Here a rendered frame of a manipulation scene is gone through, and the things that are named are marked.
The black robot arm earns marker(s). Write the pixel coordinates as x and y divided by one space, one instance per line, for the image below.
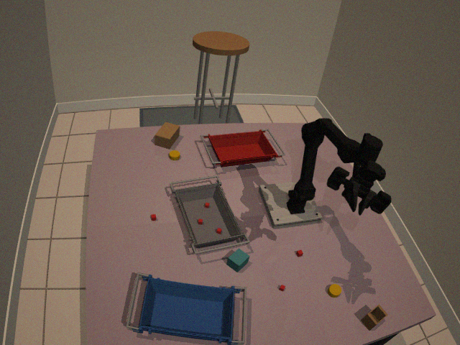
363 156

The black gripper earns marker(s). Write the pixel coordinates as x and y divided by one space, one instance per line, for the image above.
359 187

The teal cube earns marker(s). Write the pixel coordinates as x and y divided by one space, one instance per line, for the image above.
237 260

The yellow cylinder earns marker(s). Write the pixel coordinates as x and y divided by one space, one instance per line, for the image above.
174 155
334 290

